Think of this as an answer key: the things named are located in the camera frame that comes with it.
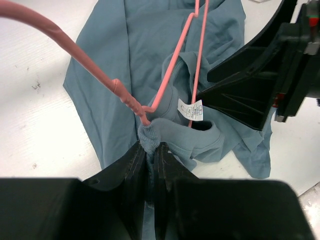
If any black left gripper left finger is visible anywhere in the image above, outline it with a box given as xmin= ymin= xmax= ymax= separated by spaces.
xmin=83 ymin=141 xmax=147 ymax=240

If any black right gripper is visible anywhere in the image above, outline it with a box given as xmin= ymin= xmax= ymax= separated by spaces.
xmin=196 ymin=0 xmax=320 ymax=131

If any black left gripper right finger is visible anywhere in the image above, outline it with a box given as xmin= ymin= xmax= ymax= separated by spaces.
xmin=153 ymin=142 xmax=198 ymax=240

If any blue t shirt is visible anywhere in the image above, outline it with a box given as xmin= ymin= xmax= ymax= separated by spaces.
xmin=63 ymin=0 xmax=272 ymax=179

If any thin pink wire hanger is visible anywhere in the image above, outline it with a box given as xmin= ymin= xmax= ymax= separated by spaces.
xmin=0 ymin=0 xmax=200 ymax=126

